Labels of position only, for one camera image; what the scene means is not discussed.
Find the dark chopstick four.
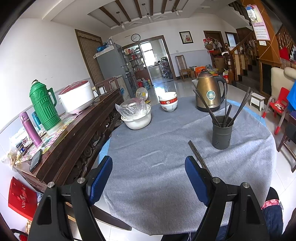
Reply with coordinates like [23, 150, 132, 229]
[188, 140, 212, 177]

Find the dark chopstick three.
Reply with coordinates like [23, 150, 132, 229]
[222, 104, 232, 128]

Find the red gift bag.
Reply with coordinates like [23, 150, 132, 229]
[8, 177, 38, 221]

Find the black smartphone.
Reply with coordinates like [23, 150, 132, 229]
[29, 149, 43, 173]

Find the dark wooden sideboard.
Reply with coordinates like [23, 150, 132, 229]
[15, 89, 123, 192]

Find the purple water bottle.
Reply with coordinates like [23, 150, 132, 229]
[19, 112, 42, 147]

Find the dark grey utensil holder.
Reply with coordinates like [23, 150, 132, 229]
[212, 115, 233, 150]

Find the grey tablecloth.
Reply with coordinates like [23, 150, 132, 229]
[103, 97, 276, 235]

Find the blue water bottle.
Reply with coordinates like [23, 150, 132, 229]
[32, 111, 43, 130]

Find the green thermos flask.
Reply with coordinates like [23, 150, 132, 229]
[29, 79, 61, 131]

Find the red plastic child chair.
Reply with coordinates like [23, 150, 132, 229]
[262, 87, 290, 135]

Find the small white stool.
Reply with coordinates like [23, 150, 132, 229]
[249, 92, 265, 111]

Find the white rice cooker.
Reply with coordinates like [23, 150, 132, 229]
[58, 80, 95, 114]

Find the blue cloth on chair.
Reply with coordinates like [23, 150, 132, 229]
[287, 81, 296, 112]

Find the white pot with plastic bag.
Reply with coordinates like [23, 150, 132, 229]
[115, 98, 152, 130]

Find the gold electric kettle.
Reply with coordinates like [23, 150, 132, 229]
[192, 69, 228, 112]

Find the small electric fan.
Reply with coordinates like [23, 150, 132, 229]
[135, 87, 149, 101]

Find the grey refrigerator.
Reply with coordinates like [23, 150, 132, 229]
[93, 43, 137, 98]

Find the wooden chair by wall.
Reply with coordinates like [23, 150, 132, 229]
[175, 55, 192, 80]

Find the wall calendar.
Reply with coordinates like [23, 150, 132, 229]
[245, 4, 270, 41]

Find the framed wall picture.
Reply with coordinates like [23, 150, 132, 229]
[179, 31, 193, 44]

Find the round wall clock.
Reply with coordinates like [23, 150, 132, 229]
[131, 34, 141, 42]

